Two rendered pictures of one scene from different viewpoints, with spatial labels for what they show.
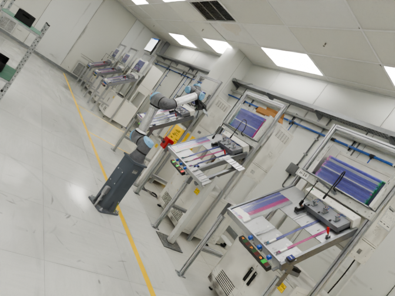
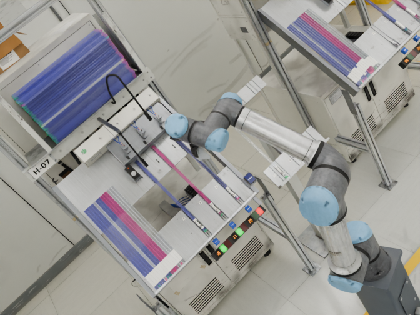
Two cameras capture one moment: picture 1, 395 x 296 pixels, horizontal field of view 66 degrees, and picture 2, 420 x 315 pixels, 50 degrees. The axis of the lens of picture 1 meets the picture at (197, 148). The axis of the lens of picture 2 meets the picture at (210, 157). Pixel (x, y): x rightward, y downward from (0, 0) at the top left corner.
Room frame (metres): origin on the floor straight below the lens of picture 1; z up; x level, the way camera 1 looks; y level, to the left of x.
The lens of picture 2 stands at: (2.71, 1.57, 2.09)
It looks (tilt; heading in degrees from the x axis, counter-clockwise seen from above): 32 degrees down; 289
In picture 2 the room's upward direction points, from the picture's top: 35 degrees counter-clockwise
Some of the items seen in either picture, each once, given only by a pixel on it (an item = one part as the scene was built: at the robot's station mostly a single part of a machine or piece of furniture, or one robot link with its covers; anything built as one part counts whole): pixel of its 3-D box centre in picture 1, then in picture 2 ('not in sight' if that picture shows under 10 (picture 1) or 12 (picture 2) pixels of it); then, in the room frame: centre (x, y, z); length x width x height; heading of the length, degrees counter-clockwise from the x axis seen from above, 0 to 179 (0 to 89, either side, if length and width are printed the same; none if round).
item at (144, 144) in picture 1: (145, 144); (357, 240); (2.82, 0.41, 0.72); 0.13 x 0.12 x 0.14; 58
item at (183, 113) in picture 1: (163, 138); not in sight; (4.90, 0.55, 0.66); 1.01 x 0.73 x 1.31; 124
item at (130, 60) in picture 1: (119, 77); not in sight; (8.89, 3.07, 0.95); 1.37 x 0.82 x 1.90; 124
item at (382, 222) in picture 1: (381, 229); not in sight; (2.41, -1.56, 1.32); 0.23 x 0.01 x 0.37; 124
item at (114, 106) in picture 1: (131, 88); not in sight; (7.69, 2.25, 0.95); 1.36 x 0.82 x 1.90; 124
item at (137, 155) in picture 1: (139, 155); (367, 257); (2.81, 0.41, 0.60); 0.15 x 0.15 x 0.10
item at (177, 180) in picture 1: (196, 205); (188, 239); (3.81, -0.41, 0.31); 0.70 x 0.65 x 0.62; 34
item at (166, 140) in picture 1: (153, 161); not in sight; (4.15, 0.38, 0.39); 0.24 x 0.24 x 0.78; 34
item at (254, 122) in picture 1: (249, 124); (76, 85); (3.69, -0.34, 1.52); 0.51 x 0.13 x 0.27; 34
